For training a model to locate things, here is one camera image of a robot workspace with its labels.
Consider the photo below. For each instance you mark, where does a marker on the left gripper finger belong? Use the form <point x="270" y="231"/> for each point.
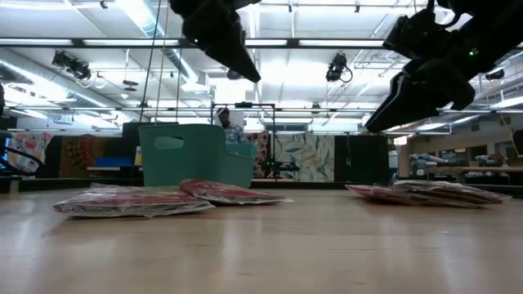
<point x="222" y="41"/>

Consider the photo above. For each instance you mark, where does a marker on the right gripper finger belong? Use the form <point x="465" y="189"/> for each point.
<point x="402" y="108"/>
<point x="449" y="83"/>

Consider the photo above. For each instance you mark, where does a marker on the red popcorn bag blue label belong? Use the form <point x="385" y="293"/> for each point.
<point x="449" y="192"/>

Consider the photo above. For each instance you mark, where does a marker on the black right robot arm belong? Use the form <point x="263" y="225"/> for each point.
<point x="502" y="20"/>

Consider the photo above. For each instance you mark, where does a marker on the black background robot arm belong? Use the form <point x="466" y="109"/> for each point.
<point x="282" y="166"/>

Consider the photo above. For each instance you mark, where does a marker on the black cabinet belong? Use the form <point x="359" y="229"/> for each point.
<point x="361" y="159"/>

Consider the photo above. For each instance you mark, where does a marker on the cluttered work table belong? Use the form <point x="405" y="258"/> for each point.
<point x="470" y="169"/>

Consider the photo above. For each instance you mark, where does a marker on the person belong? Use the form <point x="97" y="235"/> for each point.
<point x="233" y="132"/>

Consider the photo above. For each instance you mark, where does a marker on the black overhead beam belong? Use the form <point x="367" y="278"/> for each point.
<point x="122" y="42"/>

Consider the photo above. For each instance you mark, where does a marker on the leaf pattern panel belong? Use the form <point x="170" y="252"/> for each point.
<point x="304" y="157"/>

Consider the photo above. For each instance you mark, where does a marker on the narrow patterned panel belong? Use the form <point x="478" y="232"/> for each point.
<point x="262" y="151"/>

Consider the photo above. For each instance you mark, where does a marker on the teal plastic basket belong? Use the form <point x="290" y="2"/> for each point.
<point x="196" y="157"/>

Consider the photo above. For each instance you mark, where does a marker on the black ceiling fixture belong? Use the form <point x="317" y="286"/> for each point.
<point x="71" y="64"/>

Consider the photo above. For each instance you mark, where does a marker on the blue box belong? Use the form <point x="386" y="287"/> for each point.
<point x="112" y="162"/>

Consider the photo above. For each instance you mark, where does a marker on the dark patterned panel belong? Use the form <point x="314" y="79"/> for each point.
<point x="81" y="155"/>

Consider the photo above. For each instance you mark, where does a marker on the colourful floral fabric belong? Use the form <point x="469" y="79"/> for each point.
<point x="30" y="149"/>

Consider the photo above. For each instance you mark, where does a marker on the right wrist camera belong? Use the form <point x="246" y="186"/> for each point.
<point x="412" y="34"/>

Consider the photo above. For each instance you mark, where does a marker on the black background rig frame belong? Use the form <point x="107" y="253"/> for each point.
<point x="243" y="105"/>

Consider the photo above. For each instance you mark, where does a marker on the black overhead camera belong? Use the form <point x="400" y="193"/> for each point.
<point x="337" y="67"/>

